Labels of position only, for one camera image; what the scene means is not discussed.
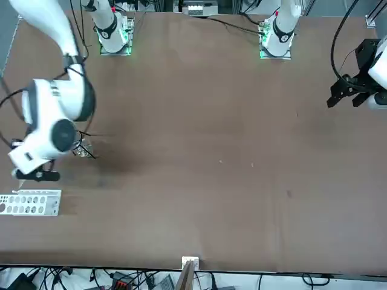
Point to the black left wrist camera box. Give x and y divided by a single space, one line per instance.
367 54

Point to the black power adapter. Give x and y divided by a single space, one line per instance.
21 282

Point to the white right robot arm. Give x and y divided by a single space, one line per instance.
51 102

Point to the white power strip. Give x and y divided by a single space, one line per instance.
195 9

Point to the white test tube rack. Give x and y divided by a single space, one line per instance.
48 202

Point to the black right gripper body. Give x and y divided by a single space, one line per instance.
45 175

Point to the white post bracket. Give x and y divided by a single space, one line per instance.
196 262

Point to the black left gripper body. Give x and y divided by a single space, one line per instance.
358 81

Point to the upright camera post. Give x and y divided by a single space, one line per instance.
186 278

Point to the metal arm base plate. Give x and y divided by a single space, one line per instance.
116 53
285 56

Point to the aluminium frame bracket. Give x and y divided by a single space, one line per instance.
371 19

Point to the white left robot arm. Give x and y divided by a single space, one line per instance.
281 30

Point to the red black device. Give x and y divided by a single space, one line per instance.
121 282

